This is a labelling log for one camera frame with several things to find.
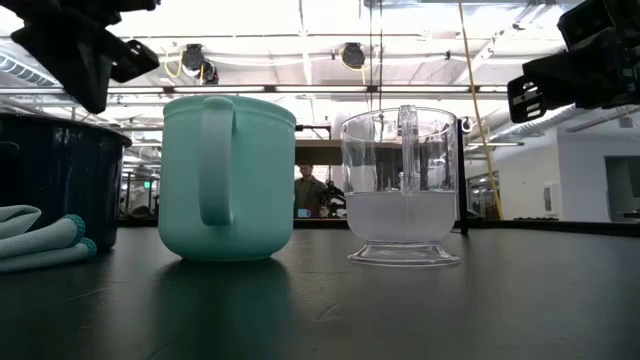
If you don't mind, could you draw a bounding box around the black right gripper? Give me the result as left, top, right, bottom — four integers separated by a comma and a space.
506, 0, 640, 124

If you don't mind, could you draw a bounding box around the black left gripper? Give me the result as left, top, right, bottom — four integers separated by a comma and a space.
0, 0, 162, 115

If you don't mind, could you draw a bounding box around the black ceiling cable reel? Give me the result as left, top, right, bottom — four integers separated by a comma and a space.
339, 41, 367, 72
178, 43, 221, 86

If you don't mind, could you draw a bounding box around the folded teal-edged cloth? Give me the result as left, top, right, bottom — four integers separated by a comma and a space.
0, 204, 98, 274

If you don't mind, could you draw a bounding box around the yellow hanging cable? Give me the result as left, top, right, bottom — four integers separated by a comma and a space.
456, 0, 505, 221

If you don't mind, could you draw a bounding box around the black metal shelf leg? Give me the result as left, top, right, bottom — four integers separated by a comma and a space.
455, 118, 471, 237

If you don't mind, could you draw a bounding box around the long ceiling light strip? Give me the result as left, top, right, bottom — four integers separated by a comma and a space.
107, 84, 509, 96

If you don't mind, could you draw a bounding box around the person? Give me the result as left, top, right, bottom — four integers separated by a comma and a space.
293, 164, 329, 219

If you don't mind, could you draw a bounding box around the wooden shelf board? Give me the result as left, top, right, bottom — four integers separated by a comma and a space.
294, 138, 346, 167

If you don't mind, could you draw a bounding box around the white wall box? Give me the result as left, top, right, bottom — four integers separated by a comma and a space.
543, 180, 564, 219

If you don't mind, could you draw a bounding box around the teal plastic mug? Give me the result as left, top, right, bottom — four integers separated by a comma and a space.
157, 94, 298, 263

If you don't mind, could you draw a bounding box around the clear footed glass mug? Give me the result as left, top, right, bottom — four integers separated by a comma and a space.
340, 104, 462, 267

